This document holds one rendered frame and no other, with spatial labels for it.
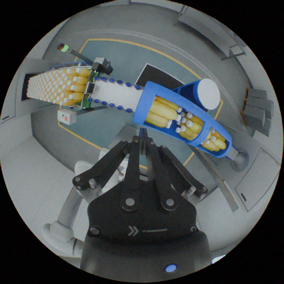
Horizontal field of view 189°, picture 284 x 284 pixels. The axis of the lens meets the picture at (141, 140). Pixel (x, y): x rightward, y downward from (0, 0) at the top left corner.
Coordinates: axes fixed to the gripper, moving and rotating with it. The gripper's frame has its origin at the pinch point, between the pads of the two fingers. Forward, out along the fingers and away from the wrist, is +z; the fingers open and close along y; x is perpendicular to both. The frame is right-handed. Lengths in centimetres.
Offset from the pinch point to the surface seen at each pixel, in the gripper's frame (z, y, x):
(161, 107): 29.6, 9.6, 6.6
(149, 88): 28.3, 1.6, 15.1
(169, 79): 133, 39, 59
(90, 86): 48, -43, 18
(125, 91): 57, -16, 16
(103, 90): 58, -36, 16
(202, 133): 25.2, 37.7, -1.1
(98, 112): 152, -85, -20
